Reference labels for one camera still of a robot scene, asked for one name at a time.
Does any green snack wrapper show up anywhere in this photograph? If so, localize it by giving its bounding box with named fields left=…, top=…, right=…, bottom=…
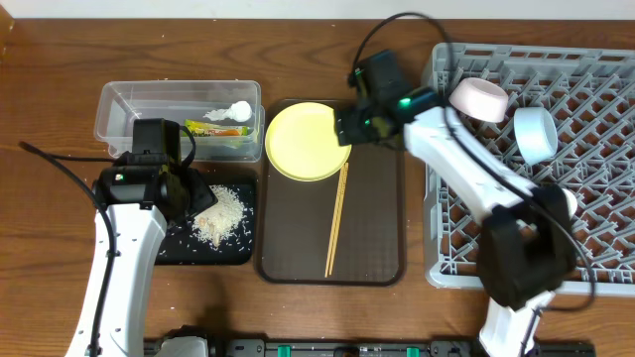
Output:
left=185, top=120, right=250, bottom=137

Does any pile of rice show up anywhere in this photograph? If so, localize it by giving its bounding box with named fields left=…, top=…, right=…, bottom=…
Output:
left=192, top=185, right=247, bottom=249

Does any pink bowl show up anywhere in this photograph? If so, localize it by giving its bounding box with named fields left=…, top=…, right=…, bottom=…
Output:
left=449, top=77, right=508, bottom=123

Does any yellow plate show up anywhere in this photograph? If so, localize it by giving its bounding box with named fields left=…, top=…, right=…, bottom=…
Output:
left=265, top=102, right=352, bottom=181

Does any white tissue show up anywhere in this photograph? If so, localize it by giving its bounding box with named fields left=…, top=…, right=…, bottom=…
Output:
left=203, top=101, right=252, bottom=123

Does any light blue bowl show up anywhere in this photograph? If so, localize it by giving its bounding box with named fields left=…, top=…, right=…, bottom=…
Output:
left=513, top=107, right=558, bottom=165

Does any pale green cup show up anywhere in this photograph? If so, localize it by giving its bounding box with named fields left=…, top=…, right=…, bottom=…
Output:
left=563, top=188, right=578, bottom=218

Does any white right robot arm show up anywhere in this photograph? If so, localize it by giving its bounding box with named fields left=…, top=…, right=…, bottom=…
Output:
left=335, top=51, right=576, bottom=356

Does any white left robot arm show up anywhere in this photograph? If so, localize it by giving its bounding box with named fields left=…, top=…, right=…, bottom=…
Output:
left=67, top=119, right=217, bottom=356

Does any black waste tray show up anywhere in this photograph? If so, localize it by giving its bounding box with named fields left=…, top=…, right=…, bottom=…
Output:
left=155, top=176, right=257, bottom=266

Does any clear plastic waste bin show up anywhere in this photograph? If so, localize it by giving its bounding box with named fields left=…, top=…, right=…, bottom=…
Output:
left=94, top=80, right=265, bottom=163

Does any grey dishwasher rack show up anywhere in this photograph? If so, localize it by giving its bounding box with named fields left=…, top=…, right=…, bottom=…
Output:
left=422, top=43, right=634, bottom=297

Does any right wooden chopstick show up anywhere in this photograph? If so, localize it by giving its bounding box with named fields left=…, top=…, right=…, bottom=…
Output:
left=327, top=162, right=350, bottom=277

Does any dark brown serving tray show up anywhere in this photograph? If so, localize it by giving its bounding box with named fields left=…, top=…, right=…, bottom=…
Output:
left=254, top=144, right=406, bottom=287

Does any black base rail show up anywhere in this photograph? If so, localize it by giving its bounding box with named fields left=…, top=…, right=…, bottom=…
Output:
left=143, top=326, right=596, bottom=357

